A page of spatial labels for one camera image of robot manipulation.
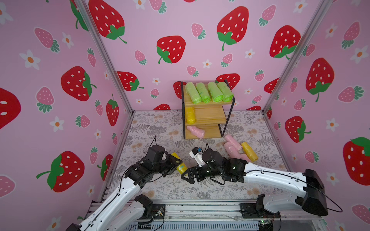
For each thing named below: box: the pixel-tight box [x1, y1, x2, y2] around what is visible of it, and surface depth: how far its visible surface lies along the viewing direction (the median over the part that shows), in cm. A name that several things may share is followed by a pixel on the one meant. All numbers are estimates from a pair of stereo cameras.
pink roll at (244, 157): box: [239, 153, 252, 163], surface depth 92 cm
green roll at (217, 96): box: [207, 81, 225, 103], surface depth 81 cm
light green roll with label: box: [195, 82, 211, 104], surface depth 80 cm
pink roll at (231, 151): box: [223, 141, 242, 159], surface depth 95 cm
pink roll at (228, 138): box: [224, 134, 243, 154], surface depth 100 cm
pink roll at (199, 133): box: [186, 125, 206, 140], surface depth 103 cm
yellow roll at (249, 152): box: [240, 141, 259, 163], surface depth 96 cm
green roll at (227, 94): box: [216, 81, 234, 103], surface depth 80 cm
